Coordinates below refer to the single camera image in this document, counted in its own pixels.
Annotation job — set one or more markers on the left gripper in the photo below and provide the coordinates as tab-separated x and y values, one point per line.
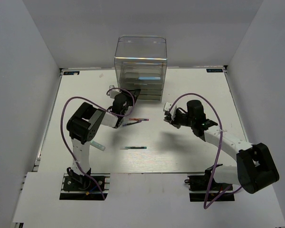
135	92

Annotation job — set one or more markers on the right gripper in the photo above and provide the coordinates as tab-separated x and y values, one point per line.
174	120

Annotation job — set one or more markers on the red gel pen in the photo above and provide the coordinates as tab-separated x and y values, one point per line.
138	119

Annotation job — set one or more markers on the purple gel pen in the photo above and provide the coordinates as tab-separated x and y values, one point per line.
132	123

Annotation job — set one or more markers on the clear acrylic drawer organizer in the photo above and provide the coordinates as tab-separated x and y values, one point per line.
141	56

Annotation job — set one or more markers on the green black gel pen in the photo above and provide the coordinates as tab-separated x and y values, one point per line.
133	148

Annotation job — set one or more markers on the green capped highlighter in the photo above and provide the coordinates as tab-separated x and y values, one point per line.
97	145

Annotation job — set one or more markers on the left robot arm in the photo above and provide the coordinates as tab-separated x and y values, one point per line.
85	122

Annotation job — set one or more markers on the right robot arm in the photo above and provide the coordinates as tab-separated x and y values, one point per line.
255	168

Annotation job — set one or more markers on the right blue corner label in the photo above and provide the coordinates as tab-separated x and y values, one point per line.
214	70

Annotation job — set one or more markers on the blue corner label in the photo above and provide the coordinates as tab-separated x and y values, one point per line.
214	70
71	73

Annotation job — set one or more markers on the left blue corner label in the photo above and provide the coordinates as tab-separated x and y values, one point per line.
71	73

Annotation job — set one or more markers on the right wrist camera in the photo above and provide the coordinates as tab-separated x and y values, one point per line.
169	111

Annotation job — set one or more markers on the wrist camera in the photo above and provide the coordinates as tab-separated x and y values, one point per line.
112	92
169	111

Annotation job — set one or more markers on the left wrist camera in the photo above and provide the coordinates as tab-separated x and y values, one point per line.
112	92

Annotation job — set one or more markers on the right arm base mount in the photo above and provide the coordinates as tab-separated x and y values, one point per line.
198	185

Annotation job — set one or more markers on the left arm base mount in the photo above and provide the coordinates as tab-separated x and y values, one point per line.
71	190

